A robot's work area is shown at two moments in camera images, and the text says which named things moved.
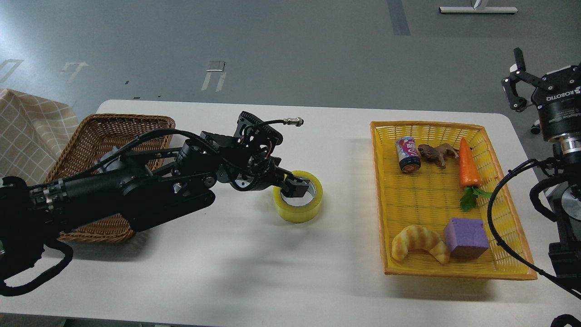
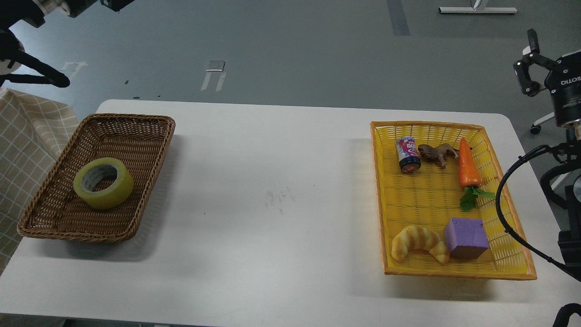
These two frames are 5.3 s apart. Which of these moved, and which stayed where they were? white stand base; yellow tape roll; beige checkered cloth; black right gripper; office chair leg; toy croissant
Moved: yellow tape roll; black right gripper
Stayed: white stand base; office chair leg; toy croissant; beige checkered cloth
